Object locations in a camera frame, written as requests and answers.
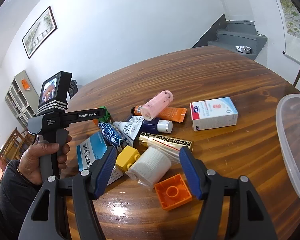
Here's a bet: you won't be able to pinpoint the blue white medicine box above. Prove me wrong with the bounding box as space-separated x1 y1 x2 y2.
76 131 110 172

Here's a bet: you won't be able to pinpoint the green toy brick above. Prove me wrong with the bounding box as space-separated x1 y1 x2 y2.
98 106 111 122

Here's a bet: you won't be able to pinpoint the blue patterned packet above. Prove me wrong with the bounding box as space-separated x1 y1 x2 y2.
98 122 127 152

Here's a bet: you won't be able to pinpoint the white tube with label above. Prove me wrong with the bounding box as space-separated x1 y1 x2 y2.
113 116 145 147

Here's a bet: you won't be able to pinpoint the orange toy brick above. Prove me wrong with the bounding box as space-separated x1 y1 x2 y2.
154 174 192 211

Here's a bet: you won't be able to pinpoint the yellow toy brick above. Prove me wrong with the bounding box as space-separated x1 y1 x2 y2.
115 146 141 172

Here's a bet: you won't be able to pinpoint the gold patterned box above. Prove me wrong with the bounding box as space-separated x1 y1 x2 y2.
139 132 193 152

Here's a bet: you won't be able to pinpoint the pink hair roller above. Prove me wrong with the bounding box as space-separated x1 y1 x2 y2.
141 90 174 121

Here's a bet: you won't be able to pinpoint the dark blue white-capped tube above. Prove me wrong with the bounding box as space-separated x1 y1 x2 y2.
126 115 173 134

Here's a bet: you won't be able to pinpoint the white gauze roll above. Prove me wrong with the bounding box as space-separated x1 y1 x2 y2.
126 140 180 189

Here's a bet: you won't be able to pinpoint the left forearm dark sleeve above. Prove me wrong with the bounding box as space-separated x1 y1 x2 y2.
0 160 41 239

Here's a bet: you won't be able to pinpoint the person's left hand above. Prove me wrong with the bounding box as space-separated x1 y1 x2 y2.
18 134 73 185

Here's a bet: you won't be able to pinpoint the wooden chairs at left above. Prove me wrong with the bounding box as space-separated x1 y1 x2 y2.
0 128 35 171

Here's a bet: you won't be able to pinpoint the grey shelf cabinet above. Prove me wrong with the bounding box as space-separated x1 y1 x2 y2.
5 70 39 129

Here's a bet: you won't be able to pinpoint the black metal chair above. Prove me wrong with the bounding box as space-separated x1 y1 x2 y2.
68 80 78 98

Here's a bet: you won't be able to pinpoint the orange item on cabinet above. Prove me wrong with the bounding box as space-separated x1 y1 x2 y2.
21 79 31 91

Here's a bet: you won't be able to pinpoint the framed landscape painting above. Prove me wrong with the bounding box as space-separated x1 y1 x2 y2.
22 7 57 59

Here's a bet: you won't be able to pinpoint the white red medicine box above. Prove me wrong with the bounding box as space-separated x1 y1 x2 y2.
190 97 238 131

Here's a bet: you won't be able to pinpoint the clear plastic bin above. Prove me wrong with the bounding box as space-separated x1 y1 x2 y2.
275 94 300 198

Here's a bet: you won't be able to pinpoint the orange cream tube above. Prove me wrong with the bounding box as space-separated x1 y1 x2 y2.
130 105 187 123

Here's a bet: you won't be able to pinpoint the wooden chair back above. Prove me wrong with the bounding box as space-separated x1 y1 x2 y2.
293 68 300 87

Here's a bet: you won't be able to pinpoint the grey staircase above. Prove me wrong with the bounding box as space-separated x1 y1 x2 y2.
194 15 268 60

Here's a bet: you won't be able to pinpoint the hanging scroll painting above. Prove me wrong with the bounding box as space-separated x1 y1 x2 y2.
273 0 300 43

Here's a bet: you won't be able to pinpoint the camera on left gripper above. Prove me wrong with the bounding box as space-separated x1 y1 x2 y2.
36 71 72 116

